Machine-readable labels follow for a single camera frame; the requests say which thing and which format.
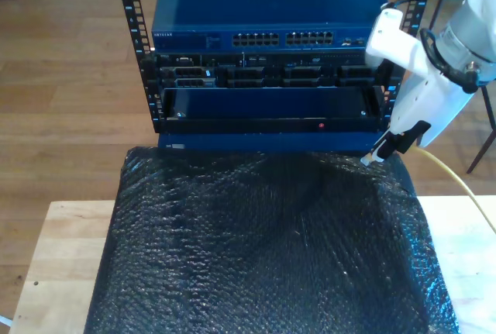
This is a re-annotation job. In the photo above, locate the yellow network cable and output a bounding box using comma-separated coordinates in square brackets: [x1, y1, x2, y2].
[412, 146, 496, 234]

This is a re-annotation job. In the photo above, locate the slant-legged chair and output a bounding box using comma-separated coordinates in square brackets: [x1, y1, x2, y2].
[467, 84, 496, 174]

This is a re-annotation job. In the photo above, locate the black rack server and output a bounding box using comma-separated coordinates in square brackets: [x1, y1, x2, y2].
[141, 51, 396, 90]

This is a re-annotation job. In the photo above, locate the black bubble mat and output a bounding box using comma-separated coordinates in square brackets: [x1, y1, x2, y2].
[83, 146, 462, 334]

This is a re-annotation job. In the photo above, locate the blue rack base plate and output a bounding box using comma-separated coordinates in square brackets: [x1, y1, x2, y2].
[157, 132, 390, 153]

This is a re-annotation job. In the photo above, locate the blue network switch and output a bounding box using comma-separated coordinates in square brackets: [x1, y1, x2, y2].
[150, 0, 399, 53]

